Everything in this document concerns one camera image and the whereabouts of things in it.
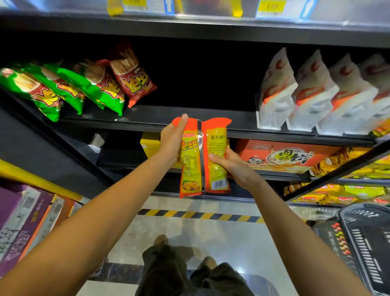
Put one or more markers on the pile of yellow snack bags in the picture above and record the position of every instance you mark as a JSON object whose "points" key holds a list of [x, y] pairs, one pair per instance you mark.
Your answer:
{"points": [[341, 195], [365, 167]]}

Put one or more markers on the person's right thumb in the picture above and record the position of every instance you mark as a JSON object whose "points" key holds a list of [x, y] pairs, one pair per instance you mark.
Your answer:
{"points": [[218, 159]]}

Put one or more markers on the yellow box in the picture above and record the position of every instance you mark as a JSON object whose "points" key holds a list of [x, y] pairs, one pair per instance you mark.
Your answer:
{"points": [[149, 145]]}

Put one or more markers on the black metal shelf unit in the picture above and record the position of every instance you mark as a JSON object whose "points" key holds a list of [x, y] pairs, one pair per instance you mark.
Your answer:
{"points": [[198, 119]]}

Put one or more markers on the row of purple boxes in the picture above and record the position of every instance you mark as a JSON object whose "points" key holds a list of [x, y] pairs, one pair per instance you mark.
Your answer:
{"points": [[24, 219]]}

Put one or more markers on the person's right forearm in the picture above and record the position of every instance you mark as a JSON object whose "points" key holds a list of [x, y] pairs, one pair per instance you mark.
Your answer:
{"points": [[301, 244]]}

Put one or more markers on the person's leg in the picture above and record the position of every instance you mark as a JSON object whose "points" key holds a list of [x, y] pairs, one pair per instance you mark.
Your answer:
{"points": [[160, 239], [209, 262]]}

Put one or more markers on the person's left thumb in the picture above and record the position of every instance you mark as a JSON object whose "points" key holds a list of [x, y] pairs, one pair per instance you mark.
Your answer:
{"points": [[182, 123]]}

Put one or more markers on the white shrimp snack packet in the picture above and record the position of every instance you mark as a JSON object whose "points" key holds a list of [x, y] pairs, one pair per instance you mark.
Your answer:
{"points": [[275, 100], [381, 91], [344, 109], [312, 103]]}

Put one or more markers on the orange yellow snack packet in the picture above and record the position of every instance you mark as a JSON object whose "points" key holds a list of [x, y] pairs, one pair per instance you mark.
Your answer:
{"points": [[191, 164], [217, 134]]}

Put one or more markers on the red fries snack packet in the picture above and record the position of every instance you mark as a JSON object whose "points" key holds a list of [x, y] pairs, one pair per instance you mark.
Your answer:
{"points": [[134, 80]]}

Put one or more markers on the orange biscuit box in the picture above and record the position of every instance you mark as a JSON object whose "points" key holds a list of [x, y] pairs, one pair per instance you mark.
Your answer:
{"points": [[283, 155]]}

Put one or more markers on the person's left hand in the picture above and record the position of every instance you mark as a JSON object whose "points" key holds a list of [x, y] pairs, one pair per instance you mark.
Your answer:
{"points": [[169, 140]]}

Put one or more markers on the person's right hand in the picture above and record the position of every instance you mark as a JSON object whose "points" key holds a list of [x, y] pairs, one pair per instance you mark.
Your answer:
{"points": [[239, 170]]}

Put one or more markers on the black plastic shopping basket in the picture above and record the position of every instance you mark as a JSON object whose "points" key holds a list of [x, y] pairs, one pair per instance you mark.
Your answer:
{"points": [[333, 241], [370, 244]]}

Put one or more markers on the person's left leg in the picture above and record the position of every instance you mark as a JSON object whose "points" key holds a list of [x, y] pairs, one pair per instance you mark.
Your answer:
{"points": [[160, 239]]}

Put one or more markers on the person's left forearm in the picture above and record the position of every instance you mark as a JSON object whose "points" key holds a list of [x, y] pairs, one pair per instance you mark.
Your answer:
{"points": [[91, 225]]}

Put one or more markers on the person's dark shorts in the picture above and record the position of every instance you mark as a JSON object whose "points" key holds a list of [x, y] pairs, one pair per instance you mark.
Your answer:
{"points": [[170, 274]]}

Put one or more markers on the person's right leg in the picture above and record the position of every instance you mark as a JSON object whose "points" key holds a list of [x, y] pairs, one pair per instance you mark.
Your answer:
{"points": [[209, 262]]}

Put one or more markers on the yellow price label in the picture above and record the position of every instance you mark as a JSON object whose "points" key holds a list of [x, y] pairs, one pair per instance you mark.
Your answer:
{"points": [[143, 5], [278, 8]]}

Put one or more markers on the yellow black hazard tape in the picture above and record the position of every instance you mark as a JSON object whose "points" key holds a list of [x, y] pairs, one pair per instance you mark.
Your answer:
{"points": [[201, 216]]}

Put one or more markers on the green fries snack packet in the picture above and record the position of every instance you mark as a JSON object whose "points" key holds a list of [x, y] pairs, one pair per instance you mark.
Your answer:
{"points": [[103, 91], [27, 88], [65, 88]]}

